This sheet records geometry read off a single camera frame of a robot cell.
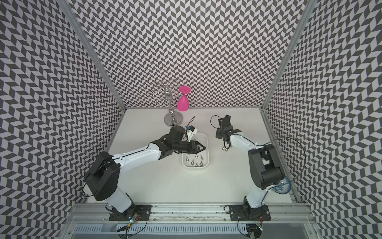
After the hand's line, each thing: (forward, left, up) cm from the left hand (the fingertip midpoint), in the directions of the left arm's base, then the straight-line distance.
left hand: (202, 150), depth 80 cm
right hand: (+16, -13, -8) cm, 22 cm away
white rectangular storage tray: (+1, +1, -14) cm, 14 cm away
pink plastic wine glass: (+33, +12, +5) cm, 36 cm away
